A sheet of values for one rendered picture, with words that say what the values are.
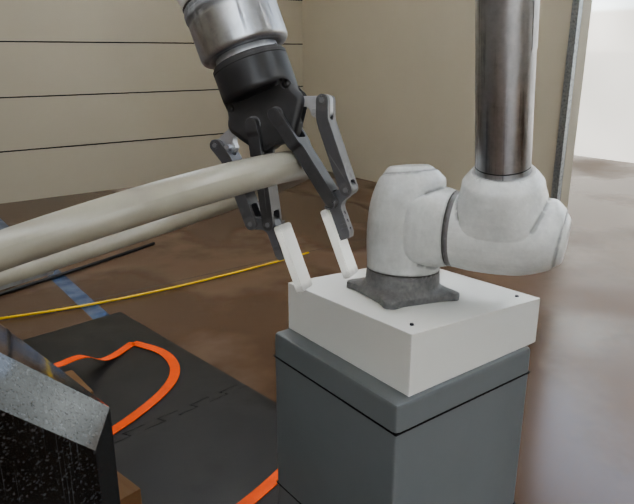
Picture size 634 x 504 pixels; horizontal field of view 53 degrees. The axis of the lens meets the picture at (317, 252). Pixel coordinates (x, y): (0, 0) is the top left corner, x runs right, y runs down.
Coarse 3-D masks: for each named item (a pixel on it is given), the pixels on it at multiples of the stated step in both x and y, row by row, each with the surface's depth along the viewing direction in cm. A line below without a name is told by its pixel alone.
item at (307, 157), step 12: (276, 108) 60; (276, 120) 61; (288, 132) 61; (288, 144) 61; (300, 144) 61; (300, 156) 61; (312, 156) 62; (312, 168) 61; (324, 168) 63; (312, 180) 61; (324, 180) 61; (324, 192) 61; (336, 204) 61
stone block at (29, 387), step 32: (0, 352) 130; (32, 352) 164; (0, 384) 127; (32, 384) 133; (64, 384) 141; (0, 416) 124; (32, 416) 130; (64, 416) 137; (96, 416) 145; (0, 448) 126; (32, 448) 130; (64, 448) 135; (96, 448) 141; (0, 480) 127; (32, 480) 132; (64, 480) 137; (96, 480) 142
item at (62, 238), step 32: (256, 160) 56; (288, 160) 60; (128, 192) 49; (160, 192) 50; (192, 192) 51; (224, 192) 53; (256, 192) 85; (32, 224) 47; (64, 224) 47; (96, 224) 48; (128, 224) 49; (160, 224) 93; (0, 256) 47; (32, 256) 48; (64, 256) 89; (96, 256) 92
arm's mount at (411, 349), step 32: (288, 288) 143; (320, 288) 139; (480, 288) 141; (320, 320) 135; (352, 320) 126; (384, 320) 120; (416, 320) 120; (448, 320) 120; (480, 320) 124; (512, 320) 131; (352, 352) 128; (384, 352) 120; (416, 352) 115; (448, 352) 120; (480, 352) 127; (416, 384) 117
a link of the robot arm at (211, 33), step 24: (192, 0) 59; (216, 0) 58; (240, 0) 58; (264, 0) 59; (192, 24) 60; (216, 24) 58; (240, 24) 58; (264, 24) 59; (216, 48) 59; (240, 48) 59
